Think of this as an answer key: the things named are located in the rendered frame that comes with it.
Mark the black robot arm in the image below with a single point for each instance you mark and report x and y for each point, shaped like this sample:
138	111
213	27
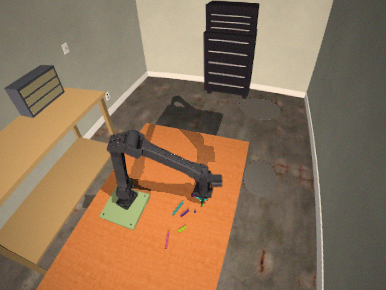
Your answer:
133	143

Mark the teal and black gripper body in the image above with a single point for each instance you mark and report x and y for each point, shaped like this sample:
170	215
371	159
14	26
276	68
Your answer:
202	193

